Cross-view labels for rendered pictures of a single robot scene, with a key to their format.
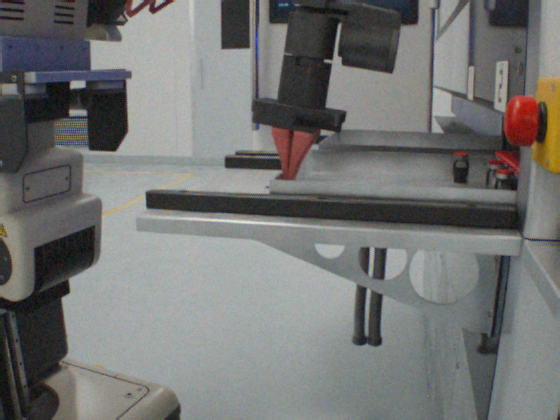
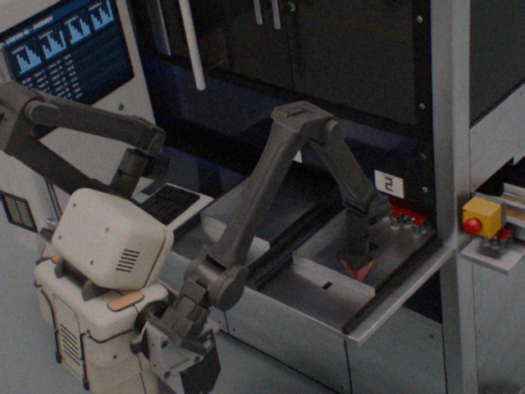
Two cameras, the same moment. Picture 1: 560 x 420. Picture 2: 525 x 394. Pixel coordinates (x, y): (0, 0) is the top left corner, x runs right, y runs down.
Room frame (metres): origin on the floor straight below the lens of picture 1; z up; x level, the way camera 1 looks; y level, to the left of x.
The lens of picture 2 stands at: (-0.21, 1.65, 2.50)
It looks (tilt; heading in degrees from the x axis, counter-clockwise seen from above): 35 degrees down; 304
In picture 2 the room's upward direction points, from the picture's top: 10 degrees counter-clockwise
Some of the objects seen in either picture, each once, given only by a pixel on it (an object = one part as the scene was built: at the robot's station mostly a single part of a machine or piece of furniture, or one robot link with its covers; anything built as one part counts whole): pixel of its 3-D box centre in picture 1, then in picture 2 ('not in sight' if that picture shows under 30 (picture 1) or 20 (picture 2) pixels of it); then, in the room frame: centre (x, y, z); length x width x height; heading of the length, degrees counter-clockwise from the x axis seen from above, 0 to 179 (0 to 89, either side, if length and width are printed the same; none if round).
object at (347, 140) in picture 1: (419, 147); (274, 200); (1.02, -0.26, 0.90); 0.34 x 0.26 x 0.04; 77
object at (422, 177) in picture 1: (424, 180); (372, 239); (0.69, -0.18, 0.90); 0.34 x 0.26 x 0.04; 77
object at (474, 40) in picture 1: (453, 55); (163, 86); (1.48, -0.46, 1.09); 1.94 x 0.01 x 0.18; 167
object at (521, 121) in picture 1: (528, 121); (472, 225); (0.43, -0.20, 0.99); 0.04 x 0.04 x 0.04; 77
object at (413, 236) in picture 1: (376, 176); (305, 240); (0.87, -0.15, 0.87); 0.70 x 0.48 x 0.02; 167
